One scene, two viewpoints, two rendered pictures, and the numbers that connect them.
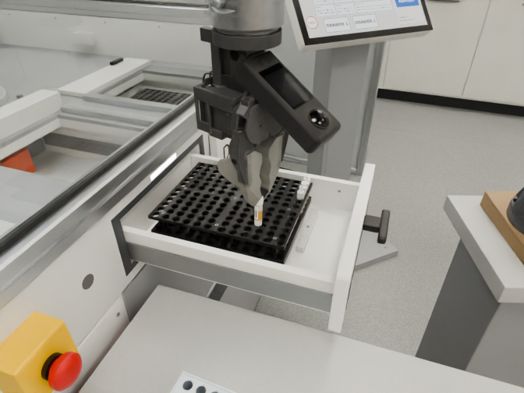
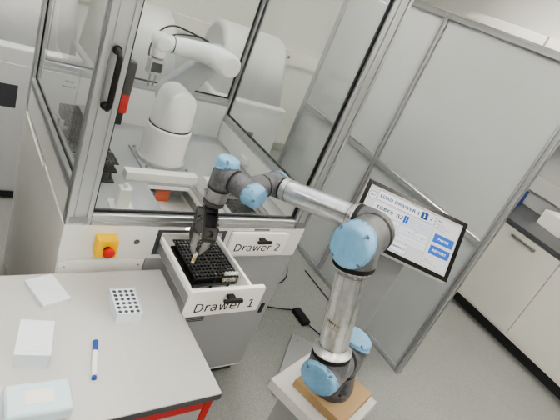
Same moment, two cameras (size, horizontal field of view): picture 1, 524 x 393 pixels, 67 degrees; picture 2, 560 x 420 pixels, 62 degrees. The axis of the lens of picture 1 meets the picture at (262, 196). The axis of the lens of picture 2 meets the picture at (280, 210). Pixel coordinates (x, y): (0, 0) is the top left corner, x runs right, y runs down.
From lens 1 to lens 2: 1.20 m
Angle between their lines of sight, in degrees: 27
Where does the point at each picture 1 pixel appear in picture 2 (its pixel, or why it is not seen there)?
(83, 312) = (127, 249)
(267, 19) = (212, 200)
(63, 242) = (138, 222)
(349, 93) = (377, 285)
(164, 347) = (138, 283)
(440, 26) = not seen: outside the picture
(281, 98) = (205, 222)
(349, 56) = (386, 262)
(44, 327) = (114, 238)
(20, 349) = (105, 238)
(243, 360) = (154, 306)
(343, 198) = not seen: hidden behind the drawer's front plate
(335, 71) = not seen: hidden behind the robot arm
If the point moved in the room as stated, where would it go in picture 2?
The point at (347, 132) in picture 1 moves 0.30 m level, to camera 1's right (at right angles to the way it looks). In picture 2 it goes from (364, 312) to (412, 350)
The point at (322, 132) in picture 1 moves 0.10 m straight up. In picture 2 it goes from (206, 237) to (216, 210)
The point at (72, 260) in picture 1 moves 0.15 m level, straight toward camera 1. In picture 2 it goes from (137, 230) to (120, 251)
